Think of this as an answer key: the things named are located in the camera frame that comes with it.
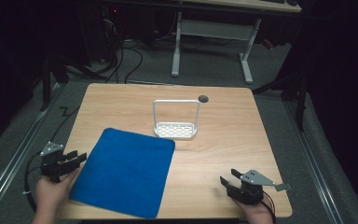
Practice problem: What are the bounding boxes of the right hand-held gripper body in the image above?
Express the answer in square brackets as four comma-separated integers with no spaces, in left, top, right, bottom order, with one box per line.
[226,169,294,206]

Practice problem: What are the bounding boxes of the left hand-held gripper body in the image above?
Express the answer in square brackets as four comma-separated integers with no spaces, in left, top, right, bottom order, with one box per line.
[39,141,76,184]

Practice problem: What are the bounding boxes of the person's right hand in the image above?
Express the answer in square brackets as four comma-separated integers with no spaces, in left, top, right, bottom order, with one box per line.
[232,198,275,224]

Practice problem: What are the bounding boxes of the person's left hand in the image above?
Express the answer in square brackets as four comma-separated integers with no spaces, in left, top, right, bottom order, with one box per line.
[32,167,82,218]

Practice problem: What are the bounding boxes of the blue cloth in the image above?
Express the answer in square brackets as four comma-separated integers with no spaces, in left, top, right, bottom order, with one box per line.
[69,127,176,220]

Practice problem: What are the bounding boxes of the black metal stand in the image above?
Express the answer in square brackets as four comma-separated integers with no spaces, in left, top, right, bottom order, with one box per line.
[251,73,310,133]
[39,55,70,112]

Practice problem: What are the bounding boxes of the white-legged desk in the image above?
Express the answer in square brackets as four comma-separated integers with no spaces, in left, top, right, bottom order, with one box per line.
[170,0,303,86]

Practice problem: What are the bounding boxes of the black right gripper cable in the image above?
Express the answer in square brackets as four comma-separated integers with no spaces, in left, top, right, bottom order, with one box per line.
[260,190,278,220]

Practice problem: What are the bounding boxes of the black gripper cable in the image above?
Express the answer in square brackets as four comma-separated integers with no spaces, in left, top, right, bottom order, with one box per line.
[22,151,45,213]
[260,190,278,220]

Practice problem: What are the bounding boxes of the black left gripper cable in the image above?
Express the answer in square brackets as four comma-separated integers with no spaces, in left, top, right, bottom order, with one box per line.
[22,151,45,213]

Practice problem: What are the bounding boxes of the thin black zigzag cable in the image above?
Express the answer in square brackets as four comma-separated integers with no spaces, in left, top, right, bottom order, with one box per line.
[49,105,81,143]

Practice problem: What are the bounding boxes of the metal floor rail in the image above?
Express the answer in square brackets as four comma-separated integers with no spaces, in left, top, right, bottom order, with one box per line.
[282,102,345,224]
[0,83,63,217]

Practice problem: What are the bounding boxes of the white rack with handle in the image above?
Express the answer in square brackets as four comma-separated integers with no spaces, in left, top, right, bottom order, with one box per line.
[152,99,201,141]

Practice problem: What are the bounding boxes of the black floor cables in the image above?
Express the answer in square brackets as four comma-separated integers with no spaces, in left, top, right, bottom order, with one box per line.
[101,18,145,85]

